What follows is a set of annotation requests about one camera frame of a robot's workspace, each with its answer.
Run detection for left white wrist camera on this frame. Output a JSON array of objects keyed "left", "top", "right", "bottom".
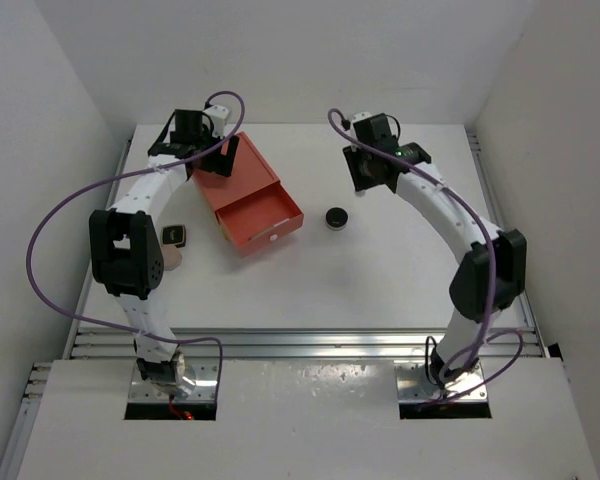
[{"left": 203, "top": 105, "right": 231, "bottom": 139}]

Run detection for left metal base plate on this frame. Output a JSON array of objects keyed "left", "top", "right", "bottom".
[{"left": 127, "top": 361, "right": 219, "bottom": 405}]

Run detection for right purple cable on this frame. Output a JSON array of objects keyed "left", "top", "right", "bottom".
[{"left": 327, "top": 107, "right": 525, "bottom": 404}]

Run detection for aluminium rail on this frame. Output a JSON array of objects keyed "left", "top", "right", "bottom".
[{"left": 69, "top": 327, "right": 546, "bottom": 362}]

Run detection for orange drawer box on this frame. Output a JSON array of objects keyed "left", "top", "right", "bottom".
[{"left": 193, "top": 132, "right": 304, "bottom": 257}]

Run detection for purple cable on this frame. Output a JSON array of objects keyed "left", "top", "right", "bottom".
[
  {"left": 327, "top": 107, "right": 525, "bottom": 404},
  {"left": 25, "top": 90, "right": 247, "bottom": 396}
]

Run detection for yellow drawer box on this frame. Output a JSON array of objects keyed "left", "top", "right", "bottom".
[{"left": 220, "top": 225, "right": 231, "bottom": 242}]

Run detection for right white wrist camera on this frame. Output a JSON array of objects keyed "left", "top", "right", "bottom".
[{"left": 349, "top": 111, "right": 371, "bottom": 123}]

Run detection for black square compact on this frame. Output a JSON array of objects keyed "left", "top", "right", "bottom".
[{"left": 161, "top": 224, "right": 187, "bottom": 248}]

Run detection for black round compact jar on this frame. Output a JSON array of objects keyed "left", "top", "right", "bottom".
[{"left": 324, "top": 207, "right": 349, "bottom": 231}]

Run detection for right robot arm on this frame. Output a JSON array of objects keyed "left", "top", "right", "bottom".
[{"left": 341, "top": 112, "right": 527, "bottom": 389}]

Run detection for metal base plate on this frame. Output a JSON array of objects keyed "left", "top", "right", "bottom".
[
  {"left": 127, "top": 361, "right": 219, "bottom": 405},
  {"left": 395, "top": 361, "right": 490, "bottom": 404}
]

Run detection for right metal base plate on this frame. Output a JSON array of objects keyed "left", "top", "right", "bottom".
[{"left": 395, "top": 361, "right": 490, "bottom": 404}]

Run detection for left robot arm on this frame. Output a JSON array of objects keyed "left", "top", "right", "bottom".
[{"left": 89, "top": 105, "right": 239, "bottom": 397}]

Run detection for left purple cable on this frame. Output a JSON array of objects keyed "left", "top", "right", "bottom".
[{"left": 25, "top": 90, "right": 247, "bottom": 396}]

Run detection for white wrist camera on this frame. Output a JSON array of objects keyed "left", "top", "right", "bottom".
[
  {"left": 349, "top": 111, "right": 371, "bottom": 123},
  {"left": 203, "top": 105, "right": 231, "bottom": 139}
]

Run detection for pink octagonal jar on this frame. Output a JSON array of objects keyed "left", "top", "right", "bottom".
[{"left": 162, "top": 244, "right": 182, "bottom": 271}]

